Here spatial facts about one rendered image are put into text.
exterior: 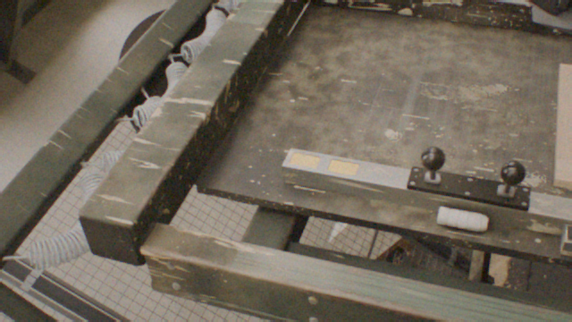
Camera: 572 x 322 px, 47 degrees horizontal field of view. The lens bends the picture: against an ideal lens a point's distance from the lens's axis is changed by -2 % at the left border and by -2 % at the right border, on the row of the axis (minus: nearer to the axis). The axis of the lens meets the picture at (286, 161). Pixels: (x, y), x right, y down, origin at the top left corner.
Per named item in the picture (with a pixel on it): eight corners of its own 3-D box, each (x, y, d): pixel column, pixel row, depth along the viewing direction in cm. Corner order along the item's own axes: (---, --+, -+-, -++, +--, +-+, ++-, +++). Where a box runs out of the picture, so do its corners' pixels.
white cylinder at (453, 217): (436, 227, 109) (484, 236, 107) (438, 215, 107) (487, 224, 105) (439, 215, 111) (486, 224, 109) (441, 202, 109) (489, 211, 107)
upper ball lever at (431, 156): (441, 193, 111) (443, 168, 98) (419, 190, 112) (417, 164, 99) (446, 173, 112) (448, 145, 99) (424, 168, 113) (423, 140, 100)
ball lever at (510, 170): (515, 207, 107) (525, 182, 95) (491, 203, 108) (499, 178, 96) (518, 185, 108) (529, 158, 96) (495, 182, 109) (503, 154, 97)
